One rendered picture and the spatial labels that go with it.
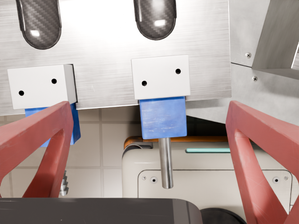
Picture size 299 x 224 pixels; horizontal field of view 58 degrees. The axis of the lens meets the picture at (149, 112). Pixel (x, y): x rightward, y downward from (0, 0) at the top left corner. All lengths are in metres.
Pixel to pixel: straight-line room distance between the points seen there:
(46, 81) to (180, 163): 0.70
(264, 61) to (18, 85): 0.24
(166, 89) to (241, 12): 0.15
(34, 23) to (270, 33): 0.24
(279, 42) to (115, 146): 0.96
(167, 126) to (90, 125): 0.93
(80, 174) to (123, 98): 0.99
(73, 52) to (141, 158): 0.66
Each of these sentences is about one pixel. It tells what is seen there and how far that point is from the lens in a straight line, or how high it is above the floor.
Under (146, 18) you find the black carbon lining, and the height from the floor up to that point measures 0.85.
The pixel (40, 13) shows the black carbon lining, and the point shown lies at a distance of 0.29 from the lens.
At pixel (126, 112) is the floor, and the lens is 1.14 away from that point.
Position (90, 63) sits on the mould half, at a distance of 0.27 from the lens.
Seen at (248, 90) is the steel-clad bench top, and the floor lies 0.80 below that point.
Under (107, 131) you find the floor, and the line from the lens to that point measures 1.16.
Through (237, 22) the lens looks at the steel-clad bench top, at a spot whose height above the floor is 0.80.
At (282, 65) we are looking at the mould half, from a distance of 0.27.
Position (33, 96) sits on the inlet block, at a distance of 0.26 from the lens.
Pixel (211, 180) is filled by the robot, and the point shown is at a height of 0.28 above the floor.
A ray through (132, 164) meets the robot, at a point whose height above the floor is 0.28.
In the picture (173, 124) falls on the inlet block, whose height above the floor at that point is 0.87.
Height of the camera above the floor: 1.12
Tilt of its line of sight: 81 degrees down
